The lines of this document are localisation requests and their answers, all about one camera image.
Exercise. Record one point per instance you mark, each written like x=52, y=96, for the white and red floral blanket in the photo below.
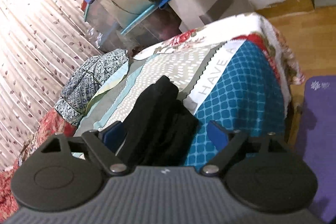
x=189, y=39

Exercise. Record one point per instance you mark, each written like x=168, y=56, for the clear plastic storage bin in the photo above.
x=147, y=27

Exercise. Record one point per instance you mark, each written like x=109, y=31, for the purple mat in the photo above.
x=319, y=140

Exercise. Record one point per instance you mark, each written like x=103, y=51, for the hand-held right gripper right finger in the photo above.
x=217, y=133

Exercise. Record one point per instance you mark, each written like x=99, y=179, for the black pants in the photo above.
x=157, y=119

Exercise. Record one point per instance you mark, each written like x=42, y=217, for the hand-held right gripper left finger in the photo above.
x=113, y=132

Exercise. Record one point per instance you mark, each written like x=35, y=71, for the red and blue patchwork quilt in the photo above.
x=84, y=82

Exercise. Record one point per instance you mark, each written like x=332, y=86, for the beige leaf-print curtain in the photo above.
x=31, y=37

